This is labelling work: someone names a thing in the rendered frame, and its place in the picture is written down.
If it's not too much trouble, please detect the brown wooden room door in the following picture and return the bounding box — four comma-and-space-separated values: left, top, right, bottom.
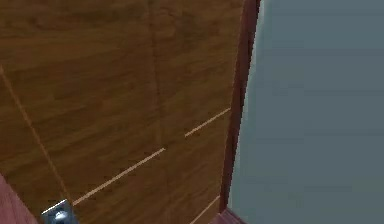
0, 0, 262, 224

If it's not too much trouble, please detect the silver door handle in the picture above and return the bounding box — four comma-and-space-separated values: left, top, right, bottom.
40, 198, 80, 224

